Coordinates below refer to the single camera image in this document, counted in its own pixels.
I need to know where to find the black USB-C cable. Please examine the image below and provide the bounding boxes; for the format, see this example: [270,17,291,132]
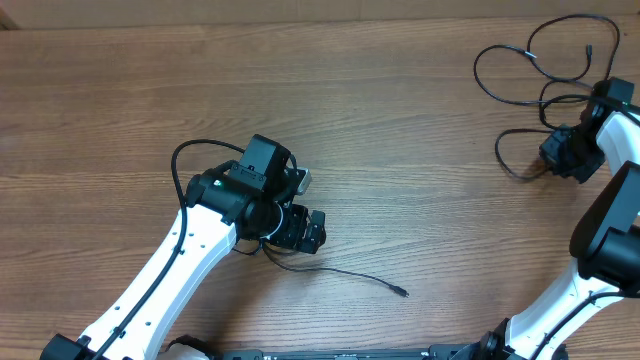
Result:
[232,239,410,300]

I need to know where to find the thin black audio cable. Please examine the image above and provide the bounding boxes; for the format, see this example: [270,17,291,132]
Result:
[472,13,622,107]

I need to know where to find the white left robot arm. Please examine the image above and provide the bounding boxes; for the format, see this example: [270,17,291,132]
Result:
[41,135,326,360]

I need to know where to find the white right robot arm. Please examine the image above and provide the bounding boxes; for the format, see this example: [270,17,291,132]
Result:
[454,77,639,359]

